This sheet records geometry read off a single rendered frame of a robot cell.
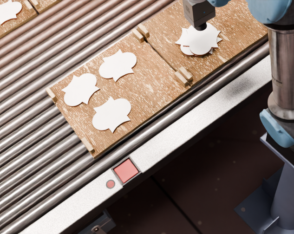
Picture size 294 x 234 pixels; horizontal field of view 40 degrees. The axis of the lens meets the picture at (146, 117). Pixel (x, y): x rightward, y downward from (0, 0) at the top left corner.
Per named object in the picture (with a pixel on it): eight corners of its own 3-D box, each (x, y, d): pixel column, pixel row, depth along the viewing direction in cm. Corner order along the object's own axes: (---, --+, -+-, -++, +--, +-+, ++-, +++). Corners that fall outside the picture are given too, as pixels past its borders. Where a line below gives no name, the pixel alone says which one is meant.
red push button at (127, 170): (140, 173, 129) (139, 172, 128) (124, 185, 128) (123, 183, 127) (129, 159, 132) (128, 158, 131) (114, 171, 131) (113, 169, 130)
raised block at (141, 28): (150, 35, 153) (149, 31, 151) (146, 38, 153) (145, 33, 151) (141, 27, 156) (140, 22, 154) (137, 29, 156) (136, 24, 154)
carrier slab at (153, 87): (191, 89, 141) (191, 87, 139) (94, 159, 134) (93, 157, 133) (135, 33, 157) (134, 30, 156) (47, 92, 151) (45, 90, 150)
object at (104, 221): (121, 230, 146) (108, 217, 130) (89, 254, 144) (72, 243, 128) (105, 206, 151) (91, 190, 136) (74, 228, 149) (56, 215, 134)
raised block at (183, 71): (193, 80, 140) (192, 76, 138) (189, 83, 140) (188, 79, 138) (183, 70, 143) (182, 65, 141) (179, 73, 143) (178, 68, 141)
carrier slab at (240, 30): (281, 26, 147) (282, 22, 145) (191, 88, 141) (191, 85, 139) (219, -23, 164) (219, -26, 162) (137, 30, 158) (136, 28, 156)
